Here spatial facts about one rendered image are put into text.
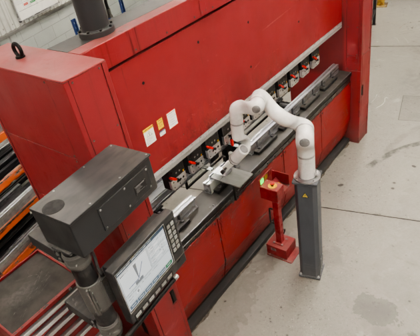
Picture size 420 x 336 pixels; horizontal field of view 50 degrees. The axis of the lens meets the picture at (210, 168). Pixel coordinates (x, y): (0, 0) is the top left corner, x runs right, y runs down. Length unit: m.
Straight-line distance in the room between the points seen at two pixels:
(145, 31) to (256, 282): 2.28
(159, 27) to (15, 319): 1.88
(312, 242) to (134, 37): 2.04
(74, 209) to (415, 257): 3.02
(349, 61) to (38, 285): 3.62
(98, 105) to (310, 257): 2.22
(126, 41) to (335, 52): 2.95
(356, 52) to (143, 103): 2.80
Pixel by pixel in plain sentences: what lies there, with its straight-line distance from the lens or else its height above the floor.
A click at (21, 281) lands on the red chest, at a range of 3.18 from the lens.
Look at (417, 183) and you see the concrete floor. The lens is 4.89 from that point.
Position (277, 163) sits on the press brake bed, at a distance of 3.93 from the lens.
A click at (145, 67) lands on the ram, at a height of 2.05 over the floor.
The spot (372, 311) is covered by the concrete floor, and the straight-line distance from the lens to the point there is 3.75.
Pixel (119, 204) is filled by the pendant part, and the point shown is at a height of 1.85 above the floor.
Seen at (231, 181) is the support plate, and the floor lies 1.00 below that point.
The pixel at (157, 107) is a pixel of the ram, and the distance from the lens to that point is 2.75.
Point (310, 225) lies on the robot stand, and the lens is 3.48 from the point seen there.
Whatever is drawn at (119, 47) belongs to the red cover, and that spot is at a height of 2.24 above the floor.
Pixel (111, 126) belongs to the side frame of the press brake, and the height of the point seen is 1.98.
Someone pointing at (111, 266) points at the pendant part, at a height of 1.60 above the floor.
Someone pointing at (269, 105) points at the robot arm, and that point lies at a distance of 2.99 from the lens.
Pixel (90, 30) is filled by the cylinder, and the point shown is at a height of 2.34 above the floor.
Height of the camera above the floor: 3.00
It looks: 35 degrees down
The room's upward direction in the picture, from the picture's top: 11 degrees counter-clockwise
